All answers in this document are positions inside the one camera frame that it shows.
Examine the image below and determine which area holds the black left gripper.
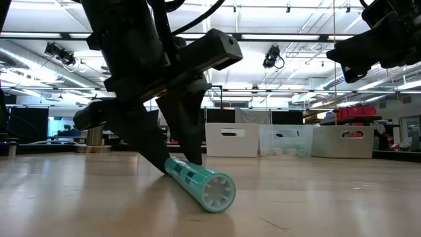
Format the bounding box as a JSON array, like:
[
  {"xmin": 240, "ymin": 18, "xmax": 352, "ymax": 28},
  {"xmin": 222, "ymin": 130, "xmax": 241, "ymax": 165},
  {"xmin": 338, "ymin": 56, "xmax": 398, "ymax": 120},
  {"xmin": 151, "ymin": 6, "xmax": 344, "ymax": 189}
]
[{"xmin": 104, "ymin": 28, "xmax": 244, "ymax": 165}]

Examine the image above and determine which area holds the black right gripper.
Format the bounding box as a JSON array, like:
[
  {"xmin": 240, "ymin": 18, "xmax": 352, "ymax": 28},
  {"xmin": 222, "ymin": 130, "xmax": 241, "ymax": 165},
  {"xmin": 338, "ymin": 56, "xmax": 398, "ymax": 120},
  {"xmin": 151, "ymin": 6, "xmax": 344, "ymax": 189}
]
[{"xmin": 326, "ymin": 14, "xmax": 421, "ymax": 84}]

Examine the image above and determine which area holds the black partition panel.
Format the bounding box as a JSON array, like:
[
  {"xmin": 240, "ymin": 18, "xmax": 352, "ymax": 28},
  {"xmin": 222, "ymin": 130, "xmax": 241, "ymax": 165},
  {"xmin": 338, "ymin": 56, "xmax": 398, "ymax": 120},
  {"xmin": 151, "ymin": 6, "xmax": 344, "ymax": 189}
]
[
  {"xmin": 205, "ymin": 108, "xmax": 236, "ymax": 124},
  {"xmin": 8, "ymin": 107, "xmax": 50, "ymax": 145},
  {"xmin": 271, "ymin": 110, "xmax": 304, "ymax": 126}
]

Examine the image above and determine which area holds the white plastic bin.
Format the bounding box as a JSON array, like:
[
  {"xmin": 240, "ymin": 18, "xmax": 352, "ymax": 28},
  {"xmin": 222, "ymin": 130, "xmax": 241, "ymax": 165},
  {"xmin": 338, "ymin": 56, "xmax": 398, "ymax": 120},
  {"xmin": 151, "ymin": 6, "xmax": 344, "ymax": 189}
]
[
  {"xmin": 310, "ymin": 125, "xmax": 376, "ymax": 159},
  {"xmin": 205, "ymin": 122, "xmax": 260, "ymax": 158}
]

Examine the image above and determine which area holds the red storage bin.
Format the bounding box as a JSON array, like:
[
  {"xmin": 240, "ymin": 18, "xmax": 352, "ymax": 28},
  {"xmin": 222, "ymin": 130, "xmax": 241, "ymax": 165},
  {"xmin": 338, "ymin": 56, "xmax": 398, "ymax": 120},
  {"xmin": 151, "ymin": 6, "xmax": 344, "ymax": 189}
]
[{"xmin": 335, "ymin": 105, "xmax": 378, "ymax": 121}]

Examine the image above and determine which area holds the black shelf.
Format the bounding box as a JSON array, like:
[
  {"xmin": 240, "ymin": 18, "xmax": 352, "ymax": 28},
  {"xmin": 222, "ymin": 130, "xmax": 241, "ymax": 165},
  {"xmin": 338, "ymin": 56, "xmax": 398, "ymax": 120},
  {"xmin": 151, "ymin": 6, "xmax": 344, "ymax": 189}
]
[{"xmin": 319, "ymin": 115, "xmax": 384, "ymax": 126}]

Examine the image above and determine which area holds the grey hanging cloth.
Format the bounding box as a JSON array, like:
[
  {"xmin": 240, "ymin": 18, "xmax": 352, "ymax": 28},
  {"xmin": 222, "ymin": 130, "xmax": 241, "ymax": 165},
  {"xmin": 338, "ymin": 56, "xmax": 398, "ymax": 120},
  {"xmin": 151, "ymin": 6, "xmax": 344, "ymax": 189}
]
[{"xmin": 234, "ymin": 107, "xmax": 271, "ymax": 126}]

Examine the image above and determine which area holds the glass door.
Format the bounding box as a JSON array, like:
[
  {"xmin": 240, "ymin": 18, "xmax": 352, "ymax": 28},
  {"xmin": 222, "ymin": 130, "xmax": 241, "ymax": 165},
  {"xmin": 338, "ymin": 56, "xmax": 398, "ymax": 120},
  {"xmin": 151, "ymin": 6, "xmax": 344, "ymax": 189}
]
[{"xmin": 400, "ymin": 115, "xmax": 421, "ymax": 152}]

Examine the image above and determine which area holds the translucent plastic bin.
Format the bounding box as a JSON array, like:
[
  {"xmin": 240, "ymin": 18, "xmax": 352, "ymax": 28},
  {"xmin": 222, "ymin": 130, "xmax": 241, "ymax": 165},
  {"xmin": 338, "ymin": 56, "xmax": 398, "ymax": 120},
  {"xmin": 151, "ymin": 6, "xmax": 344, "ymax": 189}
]
[{"xmin": 259, "ymin": 124, "xmax": 315, "ymax": 158}]

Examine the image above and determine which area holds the black stand frame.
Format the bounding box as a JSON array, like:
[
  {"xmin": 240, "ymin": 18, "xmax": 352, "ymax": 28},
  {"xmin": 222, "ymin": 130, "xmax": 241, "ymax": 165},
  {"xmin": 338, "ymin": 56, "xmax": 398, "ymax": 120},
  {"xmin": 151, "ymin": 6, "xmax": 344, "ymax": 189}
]
[{"xmin": 210, "ymin": 84, "xmax": 224, "ymax": 109}]

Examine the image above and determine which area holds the yellow hanging cord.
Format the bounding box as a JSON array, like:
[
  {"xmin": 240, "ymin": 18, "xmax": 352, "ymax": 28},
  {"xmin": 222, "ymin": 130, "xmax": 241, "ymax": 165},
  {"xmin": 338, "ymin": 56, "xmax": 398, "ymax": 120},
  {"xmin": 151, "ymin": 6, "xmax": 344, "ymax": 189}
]
[{"xmin": 332, "ymin": 0, "xmax": 338, "ymax": 126}]

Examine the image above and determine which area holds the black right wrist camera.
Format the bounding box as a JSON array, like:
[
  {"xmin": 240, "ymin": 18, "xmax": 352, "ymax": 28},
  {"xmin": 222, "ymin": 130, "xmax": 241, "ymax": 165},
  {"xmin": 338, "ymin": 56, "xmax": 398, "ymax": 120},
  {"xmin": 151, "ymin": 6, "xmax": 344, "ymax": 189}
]
[{"xmin": 360, "ymin": 0, "xmax": 397, "ymax": 30}]

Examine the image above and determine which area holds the black overhead frame bar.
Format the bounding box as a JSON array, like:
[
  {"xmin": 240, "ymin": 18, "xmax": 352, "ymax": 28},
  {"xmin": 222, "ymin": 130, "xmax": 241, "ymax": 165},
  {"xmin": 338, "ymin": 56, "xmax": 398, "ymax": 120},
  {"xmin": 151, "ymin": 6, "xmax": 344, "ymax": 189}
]
[{"xmin": 0, "ymin": 32, "xmax": 356, "ymax": 42}]

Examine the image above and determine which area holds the black overhead camera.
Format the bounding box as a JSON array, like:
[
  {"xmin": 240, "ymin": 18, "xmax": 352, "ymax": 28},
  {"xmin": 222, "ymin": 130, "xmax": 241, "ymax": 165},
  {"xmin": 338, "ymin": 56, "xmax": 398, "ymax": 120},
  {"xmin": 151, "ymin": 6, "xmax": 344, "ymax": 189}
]
[
  {"xmin": 262, "ymin": 44, "xmax": 285, "ymax": 70},
  {"xmin": 44, "ymin": 41, "xmax": 77, "ymax": 67}
]

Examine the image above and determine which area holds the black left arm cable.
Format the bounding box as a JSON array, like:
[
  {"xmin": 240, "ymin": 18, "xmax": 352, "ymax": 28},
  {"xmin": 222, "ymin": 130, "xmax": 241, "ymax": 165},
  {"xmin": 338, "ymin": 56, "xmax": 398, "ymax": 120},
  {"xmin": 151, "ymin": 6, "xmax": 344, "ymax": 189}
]
[{"xmin": 170, "ymin": 0, "xmax": 226, "ymax": 36}]

